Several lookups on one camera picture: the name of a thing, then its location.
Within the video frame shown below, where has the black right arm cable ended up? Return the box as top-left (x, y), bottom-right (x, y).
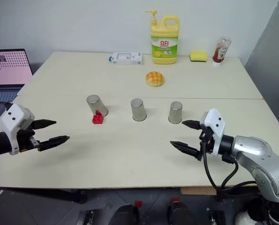
top-left (201, 140), bottom-right (257, 195)

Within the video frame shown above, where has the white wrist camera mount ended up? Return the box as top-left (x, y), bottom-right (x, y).
top-left (199, 108), bottom-right (226, 157)
top-left (0, 103), bottom-right (36, 156)

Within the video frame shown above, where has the dark rounded shape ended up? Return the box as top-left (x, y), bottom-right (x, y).
top-left (110, 203), bottom-right (140, 225)
top-left (166, 201), bottom-right (197, 225)

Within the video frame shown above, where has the grey partition panel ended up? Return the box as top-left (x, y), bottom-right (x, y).
top-left (244, 0), bottom-right (279, 119)

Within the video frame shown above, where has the steel cup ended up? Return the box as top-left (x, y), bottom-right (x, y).
top-left (168, 101), bottom-right (184, 124)
top-left (130, 98), bottom-right (147, 122)
top-left (86, 94), bottom-right (109, 117)

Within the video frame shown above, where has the open laptop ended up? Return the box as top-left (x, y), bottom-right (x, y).
top-left (0, 48), bottom-right (34, 104)

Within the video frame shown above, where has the round golden bread bun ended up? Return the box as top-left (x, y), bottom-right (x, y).
top-left (146, 71), bottom-right (165, 87)

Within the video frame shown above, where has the red toy block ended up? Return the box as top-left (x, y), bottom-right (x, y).
top-left (92, 109), bottom-right (106, 126)

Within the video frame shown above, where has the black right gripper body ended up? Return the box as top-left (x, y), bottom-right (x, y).
top-left (196, 126), bottom-right (216, 162)

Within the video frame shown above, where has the ketchup squeeze bottle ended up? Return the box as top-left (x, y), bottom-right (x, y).
top-left (212, 37), bottom-right (232, 65)

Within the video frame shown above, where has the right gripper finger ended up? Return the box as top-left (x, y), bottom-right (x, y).
top-left (169, 141), bottom-right (200, 161)
top-left (182, 120), bottom-right (202, 131)

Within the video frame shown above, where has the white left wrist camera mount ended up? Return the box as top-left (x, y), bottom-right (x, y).
top-left (0, 103), bottom-right (36, 156)

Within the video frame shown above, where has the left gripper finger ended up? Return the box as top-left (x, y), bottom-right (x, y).
top-left (32, 119), bottom-right (57, 131)
top-left (37, 135), bottom-right (71, 152)

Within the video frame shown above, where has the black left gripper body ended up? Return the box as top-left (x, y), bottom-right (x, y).
top-left (16, 120), bottom-right (41, 152)

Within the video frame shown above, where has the white rounded base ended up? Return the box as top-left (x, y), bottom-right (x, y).
top-left (235, 209), bottom-right (270, 225)

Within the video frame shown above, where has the yellow sponge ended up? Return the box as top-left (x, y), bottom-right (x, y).
top-left (189, 50), bottom-right (209, 63)

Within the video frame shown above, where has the white flat carton box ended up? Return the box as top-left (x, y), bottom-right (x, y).
top-left (108, 52), bottom-right (143, 66)

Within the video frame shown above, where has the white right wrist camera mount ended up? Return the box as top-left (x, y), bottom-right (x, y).
top-left (199, 108), bottom-right (226, 157)

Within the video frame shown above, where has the yellow detergent pump bottle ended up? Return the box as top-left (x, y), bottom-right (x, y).
top-left (146, 9), bottom-right (180, 65)

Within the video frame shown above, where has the black table frame bar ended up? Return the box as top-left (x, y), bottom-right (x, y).
top-left (0, 187), bottom-right (88, 205)

